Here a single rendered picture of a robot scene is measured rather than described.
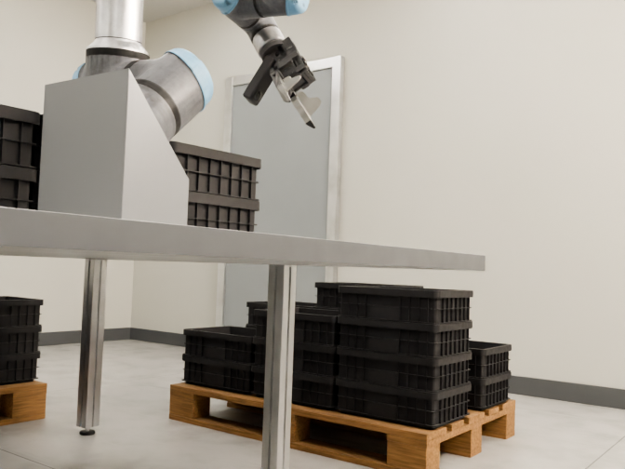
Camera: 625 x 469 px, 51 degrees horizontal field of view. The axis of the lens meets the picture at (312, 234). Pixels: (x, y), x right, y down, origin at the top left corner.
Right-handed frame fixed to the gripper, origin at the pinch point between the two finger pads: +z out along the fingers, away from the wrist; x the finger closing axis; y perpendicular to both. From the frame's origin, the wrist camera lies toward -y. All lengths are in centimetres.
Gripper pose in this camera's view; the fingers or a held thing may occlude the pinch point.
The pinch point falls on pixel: (299, 117)
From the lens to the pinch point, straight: 153.5
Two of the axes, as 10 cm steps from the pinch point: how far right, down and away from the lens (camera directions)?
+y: 8.3, -5.2, -2.0
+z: 4.1, 8.2, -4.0
